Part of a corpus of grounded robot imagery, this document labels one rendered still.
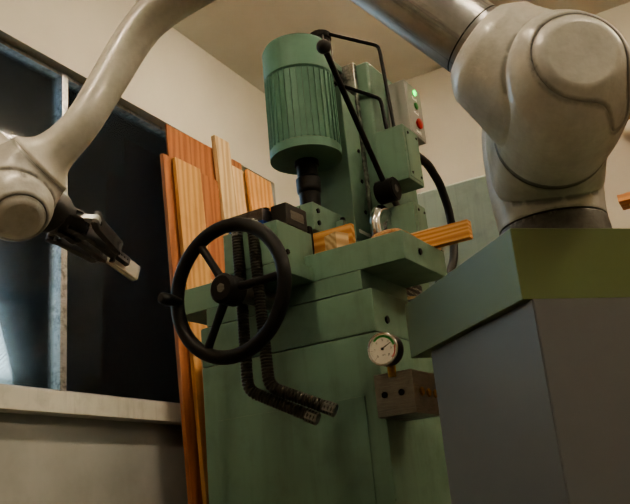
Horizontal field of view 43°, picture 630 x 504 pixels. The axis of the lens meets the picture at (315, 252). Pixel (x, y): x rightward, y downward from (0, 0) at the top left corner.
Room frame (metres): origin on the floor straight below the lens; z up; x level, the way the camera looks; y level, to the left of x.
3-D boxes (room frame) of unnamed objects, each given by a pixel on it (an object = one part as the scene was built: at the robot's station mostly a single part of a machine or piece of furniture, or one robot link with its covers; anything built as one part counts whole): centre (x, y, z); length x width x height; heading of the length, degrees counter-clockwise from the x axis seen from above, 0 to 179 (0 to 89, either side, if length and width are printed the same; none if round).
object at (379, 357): (1.48, -0.12, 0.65); 0.06 x 0.04 x 0.08; 59
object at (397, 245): (1.71, 0.05, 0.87); 0.61 x 0.30 x 0.06; 59
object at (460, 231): (1.76, -0.06, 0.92); 0.62 x 0.02 x 0.04; 59
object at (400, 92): (2.00, -0.28, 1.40); 0.10 x 0.06 x 0.16; 149
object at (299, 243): (1.63, 0.10, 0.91); 0.15 x 0.14 x 0.09; 59
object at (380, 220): (1.85, -0.17, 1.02); 0.12 x 0.03 x 0.12; 149
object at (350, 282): (1.75, 0.03, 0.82); 0.40 x 0.21 x 0.04; 59
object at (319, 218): (1.81, -0.01, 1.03); 0.14 x 0.07 x 0.09; 149
